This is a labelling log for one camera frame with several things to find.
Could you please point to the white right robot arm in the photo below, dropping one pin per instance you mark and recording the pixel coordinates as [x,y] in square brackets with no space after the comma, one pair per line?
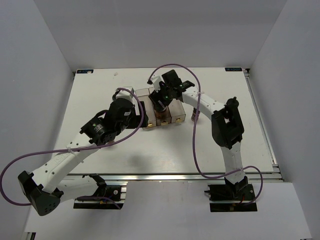
[226,124]

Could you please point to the blue label sticker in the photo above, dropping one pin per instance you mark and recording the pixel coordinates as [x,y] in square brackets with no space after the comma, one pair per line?
[84,71]
[233,69]

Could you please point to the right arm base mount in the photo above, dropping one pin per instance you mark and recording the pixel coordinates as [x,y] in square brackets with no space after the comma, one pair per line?
[222,200]

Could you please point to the blue label sticker left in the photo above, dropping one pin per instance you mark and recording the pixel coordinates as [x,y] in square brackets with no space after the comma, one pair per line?
[84,71]

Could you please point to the left clear organizer bin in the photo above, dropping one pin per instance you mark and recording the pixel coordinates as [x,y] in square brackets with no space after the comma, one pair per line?
[143,95]

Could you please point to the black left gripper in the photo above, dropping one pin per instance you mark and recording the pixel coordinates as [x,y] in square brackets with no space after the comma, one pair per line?
[136,118]

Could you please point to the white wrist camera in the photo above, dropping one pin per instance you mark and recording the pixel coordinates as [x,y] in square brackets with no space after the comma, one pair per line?
[155,81]
[125,94]

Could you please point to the right clear organizer bin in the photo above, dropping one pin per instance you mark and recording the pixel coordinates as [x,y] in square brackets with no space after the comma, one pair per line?
[177,112]

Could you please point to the aluminium table edge rail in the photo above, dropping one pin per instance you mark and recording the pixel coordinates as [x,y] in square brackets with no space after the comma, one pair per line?
[175,177]

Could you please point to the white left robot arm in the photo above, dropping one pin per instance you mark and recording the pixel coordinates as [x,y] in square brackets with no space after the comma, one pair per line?
[44,187]

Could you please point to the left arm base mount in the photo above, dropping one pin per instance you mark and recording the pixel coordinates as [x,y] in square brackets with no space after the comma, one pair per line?
[105,197]

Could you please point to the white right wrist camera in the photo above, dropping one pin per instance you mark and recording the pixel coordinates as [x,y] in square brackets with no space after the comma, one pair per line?
[155,81]

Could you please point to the right white salt shaker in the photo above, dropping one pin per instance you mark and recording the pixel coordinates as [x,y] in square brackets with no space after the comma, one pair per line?
[232,102]

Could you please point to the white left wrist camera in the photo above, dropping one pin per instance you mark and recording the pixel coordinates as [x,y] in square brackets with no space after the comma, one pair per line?
[125,94]

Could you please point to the brown jar white lid front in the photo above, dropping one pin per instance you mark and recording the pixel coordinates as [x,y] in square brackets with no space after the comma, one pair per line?
[161,114]

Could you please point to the middle clear organizer bin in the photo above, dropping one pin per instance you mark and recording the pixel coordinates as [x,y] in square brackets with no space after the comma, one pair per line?
[160,107]

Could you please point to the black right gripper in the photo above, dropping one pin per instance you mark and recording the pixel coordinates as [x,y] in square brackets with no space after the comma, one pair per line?
[156,96]

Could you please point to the blue label sticker right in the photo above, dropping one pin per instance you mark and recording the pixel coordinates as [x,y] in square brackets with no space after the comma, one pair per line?
[233,69]

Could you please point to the clear organizer bin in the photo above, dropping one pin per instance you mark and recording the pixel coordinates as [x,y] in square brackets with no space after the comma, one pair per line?
[143,95]
[160,107]
[177,112]

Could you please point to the small black-cap spice bottle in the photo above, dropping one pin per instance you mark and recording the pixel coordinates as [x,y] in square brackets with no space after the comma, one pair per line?
[194,115]

